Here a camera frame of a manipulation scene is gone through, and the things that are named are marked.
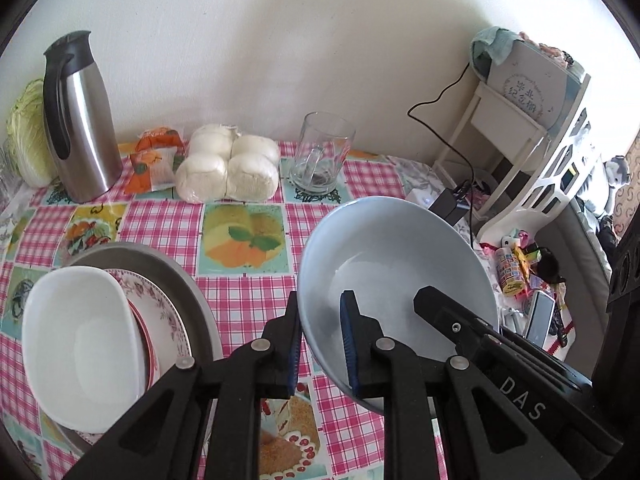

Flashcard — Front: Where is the napa cabbage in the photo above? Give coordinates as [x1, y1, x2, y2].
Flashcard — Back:
[6, 78, 58, 188]

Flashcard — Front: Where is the stainless steel basin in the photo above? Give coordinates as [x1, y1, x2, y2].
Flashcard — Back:
[30, 241, 224, 461]

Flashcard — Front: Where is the white shelf rack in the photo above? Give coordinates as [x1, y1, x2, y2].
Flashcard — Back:
[432, 67, 593, 241]

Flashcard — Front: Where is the white power strip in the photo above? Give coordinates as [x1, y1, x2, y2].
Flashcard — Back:
[405, 187, 436, 208]

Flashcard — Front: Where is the grey sofa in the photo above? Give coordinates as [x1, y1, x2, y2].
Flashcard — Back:
[475, 205, 613, 361]

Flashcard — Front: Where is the bag of steamed buns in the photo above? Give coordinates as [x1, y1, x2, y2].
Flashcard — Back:
[174, 124, 280, 204]

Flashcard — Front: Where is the round plate pink floral rim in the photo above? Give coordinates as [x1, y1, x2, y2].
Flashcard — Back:
[102, 268, 193, 386]

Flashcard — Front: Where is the grey stuffed toy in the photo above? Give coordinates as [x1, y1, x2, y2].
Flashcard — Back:
[575, 155, 632, 221]

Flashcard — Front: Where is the stainless steel thermos jug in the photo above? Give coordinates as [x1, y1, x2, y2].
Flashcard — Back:
[42, 31, 124, 204]

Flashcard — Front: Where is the pale blue floral bowl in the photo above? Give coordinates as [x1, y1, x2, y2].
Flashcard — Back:
[298, 196, 501, 413]

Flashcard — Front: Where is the black cable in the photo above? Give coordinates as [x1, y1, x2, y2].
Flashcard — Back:
[407, 62, 476, 196]

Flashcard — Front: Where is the black charger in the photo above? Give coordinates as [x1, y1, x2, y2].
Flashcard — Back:
[430, 182, 473, 226]

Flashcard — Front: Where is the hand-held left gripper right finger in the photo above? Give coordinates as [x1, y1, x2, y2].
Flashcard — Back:
[340, 290, 518, 480]

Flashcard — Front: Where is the silver phone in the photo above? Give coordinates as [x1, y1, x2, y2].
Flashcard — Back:
[525, 290, 556, 346]

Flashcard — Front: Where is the orange snack packet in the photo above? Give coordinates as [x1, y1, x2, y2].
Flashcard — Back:
[134, 129, 185, 153]
[123, 147, 187, 195]

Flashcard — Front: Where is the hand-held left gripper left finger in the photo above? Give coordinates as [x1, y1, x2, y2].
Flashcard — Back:
[62, 290, 302, 480]

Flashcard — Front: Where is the teal cloth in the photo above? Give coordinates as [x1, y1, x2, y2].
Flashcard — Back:
[470, 26, 521, 76]

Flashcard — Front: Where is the plain white bowl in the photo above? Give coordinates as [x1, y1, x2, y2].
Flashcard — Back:
[21, 266, 147, 433]

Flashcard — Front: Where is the yellow printed can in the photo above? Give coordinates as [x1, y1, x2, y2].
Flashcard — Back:
[495, 247, 526, 296]

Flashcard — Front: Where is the clear glass mug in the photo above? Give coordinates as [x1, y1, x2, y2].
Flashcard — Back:
[290, 111, 357, 195]

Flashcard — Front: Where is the white printed box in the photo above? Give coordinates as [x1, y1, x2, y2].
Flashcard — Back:
[487, 40, 586, 131]

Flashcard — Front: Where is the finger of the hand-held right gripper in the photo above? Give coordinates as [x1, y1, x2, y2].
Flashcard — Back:
[414, 286, 493, 356]
[492, 329, 594, 397]

